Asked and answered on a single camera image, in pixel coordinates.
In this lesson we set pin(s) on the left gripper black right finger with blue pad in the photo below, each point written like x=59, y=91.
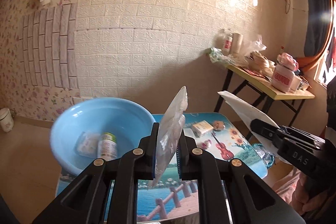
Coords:
x=229, y=191

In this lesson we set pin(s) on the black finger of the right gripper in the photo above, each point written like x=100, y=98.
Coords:
x=278, y=135

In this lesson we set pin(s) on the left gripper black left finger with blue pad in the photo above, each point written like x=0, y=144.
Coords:
x=106, y=191

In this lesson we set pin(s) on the green white cylindrical bottle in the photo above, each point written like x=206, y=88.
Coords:
x=107, y=147

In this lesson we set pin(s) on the clear box of floss picks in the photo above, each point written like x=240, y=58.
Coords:
x=86, y=144

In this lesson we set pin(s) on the clear plastic snack bag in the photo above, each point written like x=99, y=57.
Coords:
x=169, y=132

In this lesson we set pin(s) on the white packet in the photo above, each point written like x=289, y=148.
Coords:
x=245, y=111

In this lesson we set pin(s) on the clear blue plastic bag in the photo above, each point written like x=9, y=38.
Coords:
x=266, y=156

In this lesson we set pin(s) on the yellow folding side table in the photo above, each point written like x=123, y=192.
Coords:
x=267, y=93

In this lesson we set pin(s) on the pink white wipes package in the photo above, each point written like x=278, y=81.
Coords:
x=284, y=72

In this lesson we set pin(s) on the small tan round toy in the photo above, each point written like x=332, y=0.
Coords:
x=218, y=125

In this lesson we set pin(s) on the pink white figurine toy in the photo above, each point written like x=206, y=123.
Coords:
x=206, y=144

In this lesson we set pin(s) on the small tissue pack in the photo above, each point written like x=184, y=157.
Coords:
x=201, y=128

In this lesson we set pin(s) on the light blue plastic basin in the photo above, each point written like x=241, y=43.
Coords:
x=127, y=120

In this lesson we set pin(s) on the bag of bread buns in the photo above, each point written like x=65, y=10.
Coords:
x=257, y=62

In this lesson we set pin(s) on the white bottle red label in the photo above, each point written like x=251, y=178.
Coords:
x=227, y=44

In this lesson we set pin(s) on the green plastic wrapper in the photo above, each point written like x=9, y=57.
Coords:
x=216, y=56

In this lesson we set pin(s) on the white rice cooker on floor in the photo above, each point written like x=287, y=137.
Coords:
x=6, y=120

